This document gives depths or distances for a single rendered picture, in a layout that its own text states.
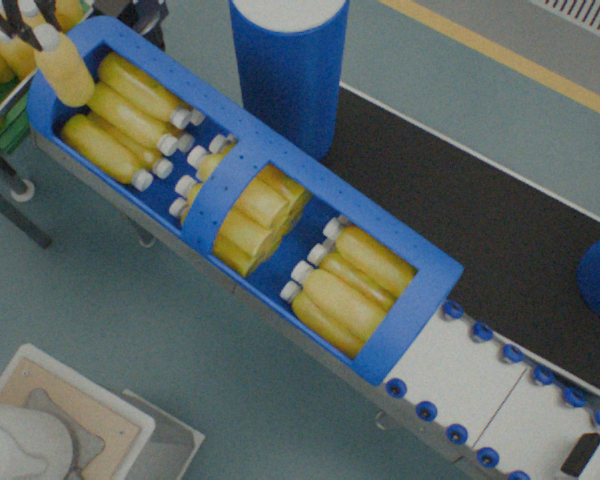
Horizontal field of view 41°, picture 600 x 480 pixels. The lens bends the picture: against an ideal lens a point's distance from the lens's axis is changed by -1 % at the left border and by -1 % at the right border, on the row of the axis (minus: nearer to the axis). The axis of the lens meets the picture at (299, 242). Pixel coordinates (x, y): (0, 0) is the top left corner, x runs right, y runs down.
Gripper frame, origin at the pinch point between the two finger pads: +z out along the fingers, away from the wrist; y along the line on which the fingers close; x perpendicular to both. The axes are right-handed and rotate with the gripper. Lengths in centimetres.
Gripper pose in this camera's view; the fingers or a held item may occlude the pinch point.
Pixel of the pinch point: (38, 25)
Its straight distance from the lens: 135.5
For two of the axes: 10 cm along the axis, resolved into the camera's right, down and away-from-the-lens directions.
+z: -0.1, 2.7, 9.6
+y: 6.1, -7.7, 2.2
